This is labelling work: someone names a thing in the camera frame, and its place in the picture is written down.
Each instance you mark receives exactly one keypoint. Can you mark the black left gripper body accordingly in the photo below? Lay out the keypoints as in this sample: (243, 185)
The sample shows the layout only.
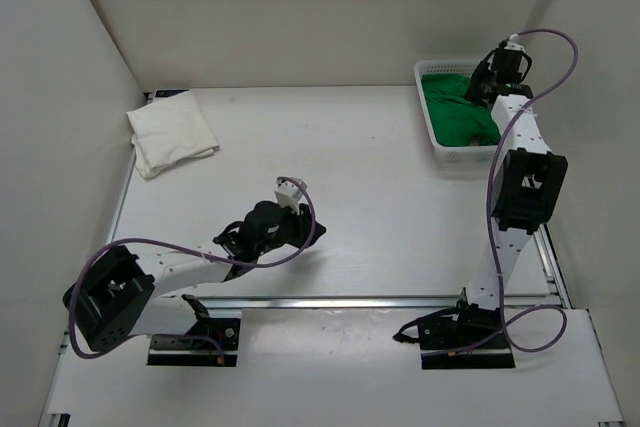
(292, 228)

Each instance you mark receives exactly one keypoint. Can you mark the green t shirt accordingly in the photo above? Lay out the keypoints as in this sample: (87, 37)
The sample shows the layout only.
(455, 121)

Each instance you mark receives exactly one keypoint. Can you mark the white t shirt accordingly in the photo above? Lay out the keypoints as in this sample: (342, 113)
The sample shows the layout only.
(168, 131)

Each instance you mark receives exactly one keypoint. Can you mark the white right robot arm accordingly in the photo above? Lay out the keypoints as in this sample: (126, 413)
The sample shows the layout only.
(526, 178)

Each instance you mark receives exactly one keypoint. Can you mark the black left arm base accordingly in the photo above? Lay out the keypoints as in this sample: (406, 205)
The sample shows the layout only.
(210, 338)

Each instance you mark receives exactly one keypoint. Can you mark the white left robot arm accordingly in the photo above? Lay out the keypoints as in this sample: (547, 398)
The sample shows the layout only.
(135, 286)

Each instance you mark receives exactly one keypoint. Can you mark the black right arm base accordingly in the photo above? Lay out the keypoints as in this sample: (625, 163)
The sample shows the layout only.
(462, 337)

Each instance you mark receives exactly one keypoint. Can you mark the white plastic basket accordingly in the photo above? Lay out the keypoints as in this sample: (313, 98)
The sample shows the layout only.
(448, 155)

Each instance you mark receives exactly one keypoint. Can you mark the aluminium front rail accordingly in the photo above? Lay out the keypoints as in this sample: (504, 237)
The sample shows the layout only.
(325, 303)

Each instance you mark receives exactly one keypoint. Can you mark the aluminium rail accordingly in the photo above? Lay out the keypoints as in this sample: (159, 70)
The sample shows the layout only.
(325, 303)
(552, 269)

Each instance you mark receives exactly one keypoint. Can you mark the aluminium right side rail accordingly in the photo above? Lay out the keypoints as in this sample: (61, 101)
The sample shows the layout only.
(552, 269)

